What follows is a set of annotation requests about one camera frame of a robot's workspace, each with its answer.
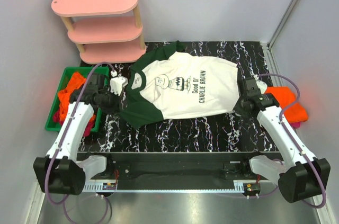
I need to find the white and green t-shirt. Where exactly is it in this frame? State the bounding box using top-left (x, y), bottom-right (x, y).
top-left (119, 41), bottom-right (239, 129)

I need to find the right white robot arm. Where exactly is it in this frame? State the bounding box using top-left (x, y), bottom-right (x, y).
top-left (235, 76), bottom-right (331, 209)

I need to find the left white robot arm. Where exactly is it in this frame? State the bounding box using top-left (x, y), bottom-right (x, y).
top-left (33, 76), bottom-right (128, 195)

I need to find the orange t-shirt in bin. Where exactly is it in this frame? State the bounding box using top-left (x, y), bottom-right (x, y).
top-left (58, 71), bottom-right (86, 124)

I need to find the orange folded t-shirt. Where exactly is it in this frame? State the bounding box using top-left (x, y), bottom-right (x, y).
top-left (264, 86), bottom-right (309, 123)

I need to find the magenta folded t-shirt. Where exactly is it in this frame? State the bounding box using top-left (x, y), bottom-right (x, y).
top-left (290, 122), bottom-right (302, 129)

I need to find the magenta t-shirt in bin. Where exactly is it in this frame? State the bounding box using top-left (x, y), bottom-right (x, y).
top-left (52, 110), bottom-right (96, 137)

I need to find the green plastic bin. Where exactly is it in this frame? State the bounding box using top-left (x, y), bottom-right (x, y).
top-left (44, 67), bottom-right (110, 133)

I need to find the pink three-tier wooden shelf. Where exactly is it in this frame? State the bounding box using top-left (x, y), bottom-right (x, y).
top-left (51, 0), bottom-right (146, 65)

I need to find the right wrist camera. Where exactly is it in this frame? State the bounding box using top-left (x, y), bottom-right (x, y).
top-left (254, 75), bottom-right (268, 94)

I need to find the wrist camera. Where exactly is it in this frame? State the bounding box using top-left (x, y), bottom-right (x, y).
top-left (110, 71), bottom-right (128, 96)
top-left (254, 75), bottom-right (268, 94)

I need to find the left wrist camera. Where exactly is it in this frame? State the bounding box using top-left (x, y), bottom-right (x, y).
top-left (110, 71), bottom-right (128, 96)

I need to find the aluminium corner frame post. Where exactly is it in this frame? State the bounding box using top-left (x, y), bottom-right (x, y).
top-left (267, 0), bottom-right (300, 49)

